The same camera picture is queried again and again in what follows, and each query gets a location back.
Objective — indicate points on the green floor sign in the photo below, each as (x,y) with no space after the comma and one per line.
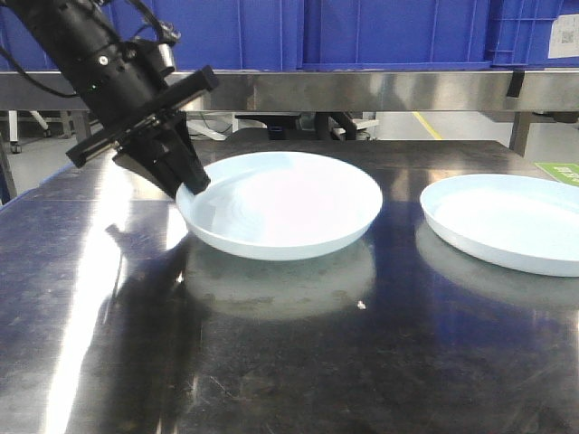
(566,173)

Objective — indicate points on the stainless steel shelf rail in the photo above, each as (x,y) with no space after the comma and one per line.
(375,91)

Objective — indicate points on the white QR label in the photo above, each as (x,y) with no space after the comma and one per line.
(563,42)

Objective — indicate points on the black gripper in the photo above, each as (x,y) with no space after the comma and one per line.
(153,140)

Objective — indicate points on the blue plastic crate, centre-right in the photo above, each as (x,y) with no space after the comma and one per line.
(395,35)

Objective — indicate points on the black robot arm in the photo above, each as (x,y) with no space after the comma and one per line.
(123,84)

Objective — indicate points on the blue plastic crate, left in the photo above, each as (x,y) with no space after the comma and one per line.
(19,42)

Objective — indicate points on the light blue plate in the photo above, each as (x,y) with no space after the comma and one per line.
(513,221)
(281,205)

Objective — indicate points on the blue ribbed crate, right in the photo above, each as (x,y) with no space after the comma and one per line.
(518,34)

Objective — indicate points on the blue plastic crate, centre-left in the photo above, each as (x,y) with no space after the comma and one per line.
(235,35)

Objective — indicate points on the black tape strip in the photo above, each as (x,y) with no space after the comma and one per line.
(516,84)

